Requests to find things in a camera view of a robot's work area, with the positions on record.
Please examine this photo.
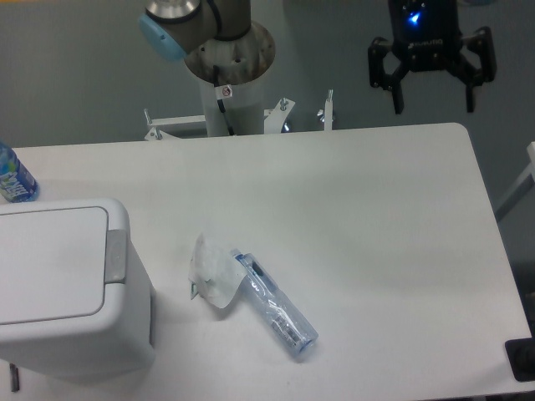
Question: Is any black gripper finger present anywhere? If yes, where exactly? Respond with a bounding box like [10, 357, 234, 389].
[445, 26, 498, 114]
[367, 36, 412, 115]

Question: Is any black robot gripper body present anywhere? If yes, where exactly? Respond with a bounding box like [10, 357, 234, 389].
[388, 0, 462, 73]

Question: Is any grey robot arm with blue cap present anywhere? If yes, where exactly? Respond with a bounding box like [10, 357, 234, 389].
[139, 1, 497, 114]

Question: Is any white trash can with lid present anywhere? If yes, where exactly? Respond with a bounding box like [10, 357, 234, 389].
[1, 198, 155, 378]

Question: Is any white stand at right edge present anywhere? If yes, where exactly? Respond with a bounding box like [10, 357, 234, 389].
[494, 142, 534, 222]

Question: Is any crumpled white plastic wrapper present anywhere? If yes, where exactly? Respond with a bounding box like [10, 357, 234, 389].
[188, 232, 247, 309]

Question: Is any empty clear plastic bottle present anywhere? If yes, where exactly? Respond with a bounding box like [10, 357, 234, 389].
[231, 249, 318, 363]

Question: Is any black clamp at table edge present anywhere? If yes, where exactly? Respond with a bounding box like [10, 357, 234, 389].
[505, 338, 534, 383]

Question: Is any blue labelled water bottle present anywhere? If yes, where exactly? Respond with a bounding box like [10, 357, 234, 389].
[1, 142, 39, 203]

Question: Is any small dark object bottom left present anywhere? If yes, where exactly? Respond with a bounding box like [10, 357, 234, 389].
[9, 363, 20, 393]

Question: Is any white pedestal base frame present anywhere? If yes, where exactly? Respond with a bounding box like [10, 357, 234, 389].
[143, 89, 337, 142]

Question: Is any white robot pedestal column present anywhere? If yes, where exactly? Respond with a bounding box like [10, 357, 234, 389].
[183, 21, 277, 138]

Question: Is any black cable on pedestal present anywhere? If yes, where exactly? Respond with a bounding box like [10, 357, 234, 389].
[212, 64, 236, 137]

